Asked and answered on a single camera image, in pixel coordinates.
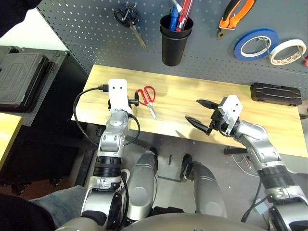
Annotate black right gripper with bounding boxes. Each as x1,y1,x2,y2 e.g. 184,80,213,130
185,99,228,135

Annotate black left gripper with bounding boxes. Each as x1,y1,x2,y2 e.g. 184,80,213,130
127,92,141,108

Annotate red handled scissors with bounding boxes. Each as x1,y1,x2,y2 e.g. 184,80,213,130
134,85,158,120

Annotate white tape roll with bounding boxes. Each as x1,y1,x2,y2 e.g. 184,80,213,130
269,39,308,66

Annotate orange black pliers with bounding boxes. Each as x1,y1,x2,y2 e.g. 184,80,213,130
216,0,256,41

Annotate dark grey pegboard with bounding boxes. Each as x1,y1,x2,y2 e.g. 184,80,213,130
36,0,308,86

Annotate black table foot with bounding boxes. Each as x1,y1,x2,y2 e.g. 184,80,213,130
224,146,248,155

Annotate black cup holder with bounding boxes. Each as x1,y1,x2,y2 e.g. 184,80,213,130
160,14,194,67

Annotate blue tape roll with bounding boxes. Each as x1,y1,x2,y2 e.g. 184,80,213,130
233,28,280,61

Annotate small black tool case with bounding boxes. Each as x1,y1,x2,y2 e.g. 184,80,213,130
250,82,303,106

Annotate silver right robot leg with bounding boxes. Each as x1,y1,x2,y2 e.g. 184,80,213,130
180,154,228,218

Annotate silver robot leg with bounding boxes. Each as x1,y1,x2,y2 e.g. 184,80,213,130
125,150,159,221
180,154,228,218

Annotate silver left robot leg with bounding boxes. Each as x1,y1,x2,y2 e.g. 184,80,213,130
125,150,159,221

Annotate metal peg hook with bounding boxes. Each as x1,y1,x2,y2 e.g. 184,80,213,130
297,44,308,60
256,36,271,55

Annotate grey floor pedal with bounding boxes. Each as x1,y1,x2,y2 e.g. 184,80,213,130
255,198,269,215

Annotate grey robot torso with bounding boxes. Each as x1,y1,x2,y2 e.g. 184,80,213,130
55,213,263,231

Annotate large black ribbed case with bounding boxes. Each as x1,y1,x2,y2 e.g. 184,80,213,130
0,52,49,113

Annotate bystander blue jeans leg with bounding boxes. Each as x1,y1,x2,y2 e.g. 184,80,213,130
28,185,89,229

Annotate yellow wooden side table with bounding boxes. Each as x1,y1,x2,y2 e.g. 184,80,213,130
0,112,25,169

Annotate bystander black sleeve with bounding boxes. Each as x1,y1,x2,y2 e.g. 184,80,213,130
0,0,44,39

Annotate bystander black jacket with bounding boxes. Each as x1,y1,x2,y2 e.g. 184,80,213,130
0,193,57,231

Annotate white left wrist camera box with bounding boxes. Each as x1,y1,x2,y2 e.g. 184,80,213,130
107,78,133,115

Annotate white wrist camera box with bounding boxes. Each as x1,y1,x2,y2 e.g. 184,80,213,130
218,95,243,134
107,78,133,115

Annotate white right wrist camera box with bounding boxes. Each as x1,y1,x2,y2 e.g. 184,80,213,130
218,95,243,134

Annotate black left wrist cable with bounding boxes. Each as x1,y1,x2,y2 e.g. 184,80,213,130
73,84,109,147

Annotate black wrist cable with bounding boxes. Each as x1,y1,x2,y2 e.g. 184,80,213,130
73,84,109,147
218,125,269,223

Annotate black handled scissors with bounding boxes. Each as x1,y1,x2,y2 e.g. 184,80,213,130
114,2,147,49

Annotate white floor wires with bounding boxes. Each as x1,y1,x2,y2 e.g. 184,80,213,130
232,154,260,178

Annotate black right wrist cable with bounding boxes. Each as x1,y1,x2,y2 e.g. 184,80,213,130
218,125,269,223

